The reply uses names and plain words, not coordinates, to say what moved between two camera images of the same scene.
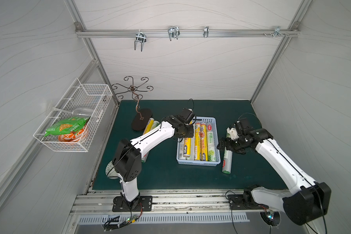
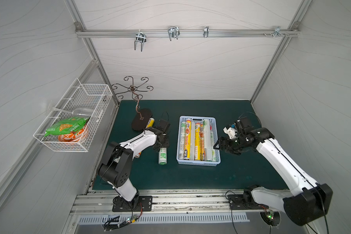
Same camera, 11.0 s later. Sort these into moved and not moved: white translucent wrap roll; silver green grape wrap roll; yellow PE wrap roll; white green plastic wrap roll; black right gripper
Moved: silver green grape wrap roll
Not moved: yellow PE wrap roll; black right gripper; white translucent wrap roll; white green plastic wrap roll
